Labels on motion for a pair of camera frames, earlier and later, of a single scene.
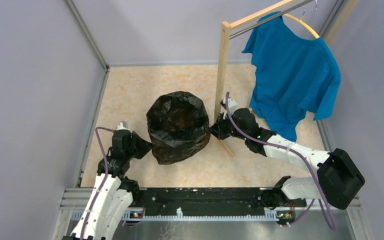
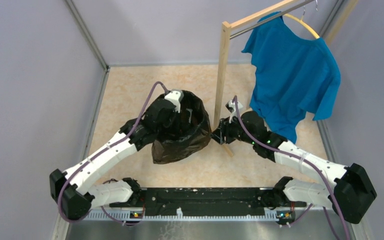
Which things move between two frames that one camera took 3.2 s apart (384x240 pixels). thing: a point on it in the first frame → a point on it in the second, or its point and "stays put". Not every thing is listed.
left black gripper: [145, 146] → [182, 128]
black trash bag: [178, 122] stays put
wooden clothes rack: [225, 36] stays put
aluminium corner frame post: [88, 34] stays put
